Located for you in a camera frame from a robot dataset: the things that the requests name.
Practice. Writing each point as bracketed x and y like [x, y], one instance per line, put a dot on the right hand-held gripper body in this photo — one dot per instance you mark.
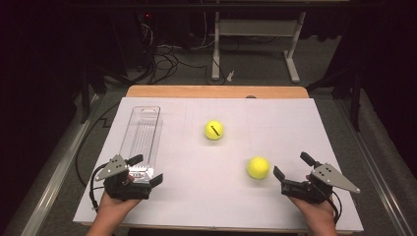
[331, 177]

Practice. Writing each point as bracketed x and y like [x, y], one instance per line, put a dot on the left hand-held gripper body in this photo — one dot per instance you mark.
[114, 168]

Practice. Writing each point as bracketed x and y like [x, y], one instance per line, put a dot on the yellow tennis ball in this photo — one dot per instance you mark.
[258, 167]
[213, 129]

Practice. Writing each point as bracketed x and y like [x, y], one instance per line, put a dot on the clear plastic ball container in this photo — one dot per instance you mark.
[144, 131]

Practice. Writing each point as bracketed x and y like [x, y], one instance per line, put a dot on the person's right hand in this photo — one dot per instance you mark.
[319, 213]

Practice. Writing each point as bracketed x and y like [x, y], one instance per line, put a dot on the person's left hand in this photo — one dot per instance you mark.
[114, 208]

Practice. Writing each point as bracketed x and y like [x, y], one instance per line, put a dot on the black stand leg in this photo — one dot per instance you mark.
[86, 95]
[354, 98]

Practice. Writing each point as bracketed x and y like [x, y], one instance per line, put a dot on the wooden table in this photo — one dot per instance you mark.
[196, 91]

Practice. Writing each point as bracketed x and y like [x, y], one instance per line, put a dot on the small white floor object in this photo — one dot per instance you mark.
[230, 76]

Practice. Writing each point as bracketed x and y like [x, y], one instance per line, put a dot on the dark computer tower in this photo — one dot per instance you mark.
[134, 36]

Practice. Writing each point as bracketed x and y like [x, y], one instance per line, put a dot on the aluminium floor rail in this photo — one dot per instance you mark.
[377, 164]
[55, 173]

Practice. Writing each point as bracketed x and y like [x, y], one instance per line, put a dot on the white metal stand frame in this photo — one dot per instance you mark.
[255, 28]

